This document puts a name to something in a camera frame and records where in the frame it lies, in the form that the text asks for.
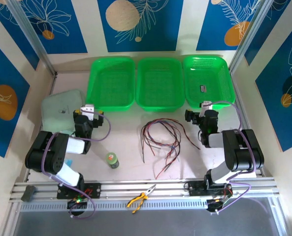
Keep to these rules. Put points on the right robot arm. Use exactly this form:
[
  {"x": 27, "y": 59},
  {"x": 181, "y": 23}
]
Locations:
[{"x": 244, "y": 152}]

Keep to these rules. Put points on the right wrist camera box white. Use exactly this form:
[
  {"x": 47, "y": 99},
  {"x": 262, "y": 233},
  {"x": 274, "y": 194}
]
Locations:
[{"x": 206, "y": 104}]

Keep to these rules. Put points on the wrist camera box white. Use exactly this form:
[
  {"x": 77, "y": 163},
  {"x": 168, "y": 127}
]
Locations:
[
  {"x": 206, "y": 104},
  {"x": 87, "y": 109}
]

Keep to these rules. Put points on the green plastic mesh basket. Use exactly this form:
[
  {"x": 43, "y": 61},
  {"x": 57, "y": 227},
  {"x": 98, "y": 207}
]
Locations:
[
  {"x": 111, "y": 83},
  {"x": 160, "y": 83},
  {"x": 209, "y": 73}
]

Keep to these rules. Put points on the aluminium frame post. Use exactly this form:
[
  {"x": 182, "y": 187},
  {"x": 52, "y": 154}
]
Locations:
[
  {"x": 30, "y": 32},
  {"x": 246, "y": 39}
]

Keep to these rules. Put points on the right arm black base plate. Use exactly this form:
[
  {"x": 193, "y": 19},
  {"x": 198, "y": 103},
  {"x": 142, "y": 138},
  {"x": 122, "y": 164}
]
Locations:
[{"x": 195, "y": 189}]

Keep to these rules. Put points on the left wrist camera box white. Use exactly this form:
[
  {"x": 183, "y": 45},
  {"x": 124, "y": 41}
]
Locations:
[{"x": 87, "y": 109}]

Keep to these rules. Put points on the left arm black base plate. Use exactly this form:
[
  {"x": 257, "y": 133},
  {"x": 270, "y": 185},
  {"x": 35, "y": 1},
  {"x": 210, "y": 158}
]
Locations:
[{"x": 95, "y": 190}]

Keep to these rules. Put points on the grey sponge block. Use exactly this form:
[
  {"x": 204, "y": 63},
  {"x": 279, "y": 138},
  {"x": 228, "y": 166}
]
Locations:
[{"x": 28, "y": 193}]

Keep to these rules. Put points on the pale green plastic lid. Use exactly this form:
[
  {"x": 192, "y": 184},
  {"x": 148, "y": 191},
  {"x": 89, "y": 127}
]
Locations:
[{"x": 57, "y": 103}]

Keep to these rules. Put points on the aluminium extrusion rail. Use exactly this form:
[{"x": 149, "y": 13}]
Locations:
[{"x": 121, "y": 189}]

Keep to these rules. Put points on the small green jar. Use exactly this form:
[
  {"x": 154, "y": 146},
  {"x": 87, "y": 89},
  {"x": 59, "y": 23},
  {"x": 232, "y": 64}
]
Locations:
[{"x": 112, "y": 159}]

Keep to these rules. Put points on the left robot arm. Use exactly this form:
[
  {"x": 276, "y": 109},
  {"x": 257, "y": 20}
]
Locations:
[{"x": 47, "y": 152}]

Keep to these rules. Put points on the small black label tag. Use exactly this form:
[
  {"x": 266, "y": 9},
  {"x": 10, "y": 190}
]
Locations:
[{"x": 203, "y": 88}]

